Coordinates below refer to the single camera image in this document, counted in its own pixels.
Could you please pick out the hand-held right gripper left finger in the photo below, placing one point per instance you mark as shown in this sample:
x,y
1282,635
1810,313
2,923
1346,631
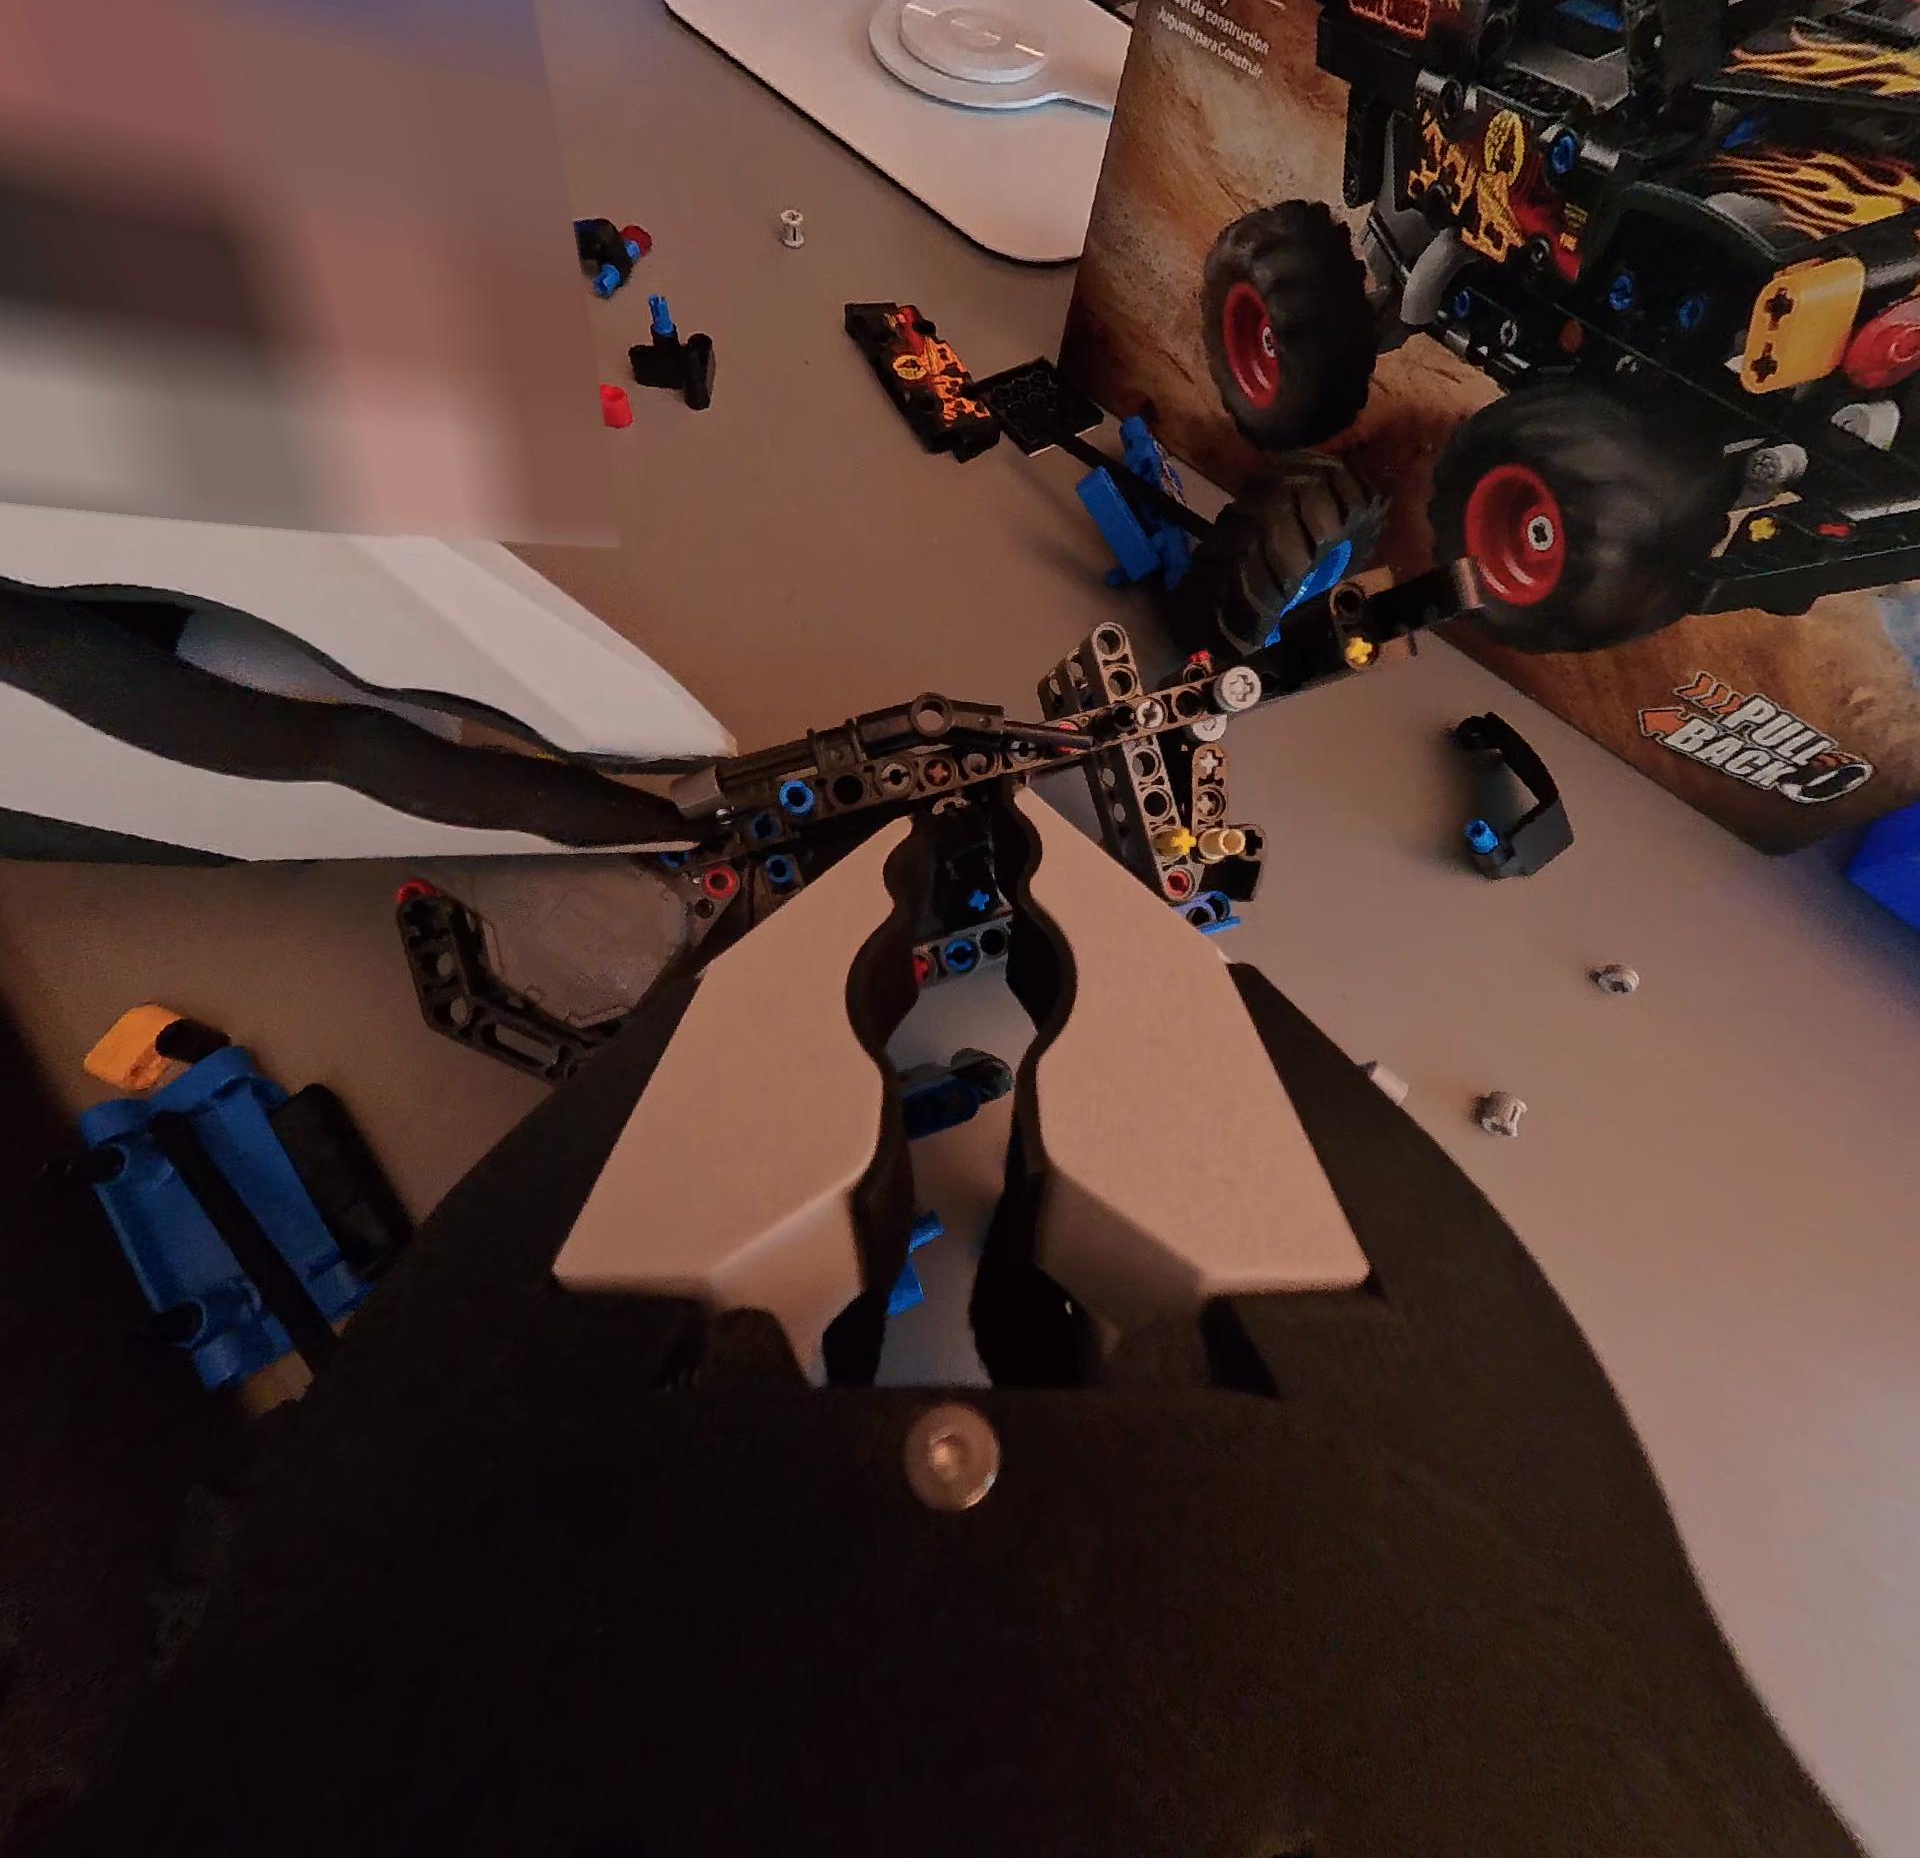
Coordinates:
x,y
722,1123

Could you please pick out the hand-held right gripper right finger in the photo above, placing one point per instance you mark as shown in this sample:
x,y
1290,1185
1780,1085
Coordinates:
x,y
1203,1123

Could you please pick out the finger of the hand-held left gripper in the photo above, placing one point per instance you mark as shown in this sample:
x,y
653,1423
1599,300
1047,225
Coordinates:
x,y
298,827
446,613

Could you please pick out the small connector with blue pin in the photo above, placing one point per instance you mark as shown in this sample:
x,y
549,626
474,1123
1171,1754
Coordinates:
x,y
675,364

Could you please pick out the toy truck chassis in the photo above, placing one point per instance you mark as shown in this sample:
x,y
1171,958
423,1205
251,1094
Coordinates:
x,y
1138,748

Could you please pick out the black panel with orange print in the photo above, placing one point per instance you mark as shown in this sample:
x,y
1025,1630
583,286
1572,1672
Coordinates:
x,y
923,373

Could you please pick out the grey desk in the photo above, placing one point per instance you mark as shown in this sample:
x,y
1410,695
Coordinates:
x,y
1647,1290

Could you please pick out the small pale connector piece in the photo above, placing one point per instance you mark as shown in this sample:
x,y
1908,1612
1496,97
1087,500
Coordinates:
x,y
1387,1085

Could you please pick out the blue and black connector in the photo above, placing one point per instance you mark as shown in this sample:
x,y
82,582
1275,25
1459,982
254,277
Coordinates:
x,y
951,1092

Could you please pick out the orange block with black pin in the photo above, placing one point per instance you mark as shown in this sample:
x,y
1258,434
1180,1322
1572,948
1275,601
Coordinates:
x,y
130,1050

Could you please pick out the black connector with coloured pins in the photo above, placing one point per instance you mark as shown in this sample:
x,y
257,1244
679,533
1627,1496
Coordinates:
x,y
611,250

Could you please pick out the blue body panel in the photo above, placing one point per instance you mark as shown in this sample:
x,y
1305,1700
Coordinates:
x,y
207,1213

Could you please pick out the black arch piece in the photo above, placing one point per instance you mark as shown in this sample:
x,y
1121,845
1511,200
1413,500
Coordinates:
x,y
1525,827

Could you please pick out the black tyre on axle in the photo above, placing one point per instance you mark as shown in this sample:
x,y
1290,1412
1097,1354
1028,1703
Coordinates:
x,y
1290,554

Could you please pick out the black square plate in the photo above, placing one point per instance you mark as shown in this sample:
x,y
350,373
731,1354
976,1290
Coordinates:
x,y
1039,406

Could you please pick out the white document stand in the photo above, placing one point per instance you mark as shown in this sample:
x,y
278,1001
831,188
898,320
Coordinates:
x,y
841,59

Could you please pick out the blue storage bin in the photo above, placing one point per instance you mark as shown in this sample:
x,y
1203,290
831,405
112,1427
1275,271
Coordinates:
x,y
1890,865

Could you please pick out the toy truck set box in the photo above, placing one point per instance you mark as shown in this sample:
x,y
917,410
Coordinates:
x,y
1203,117

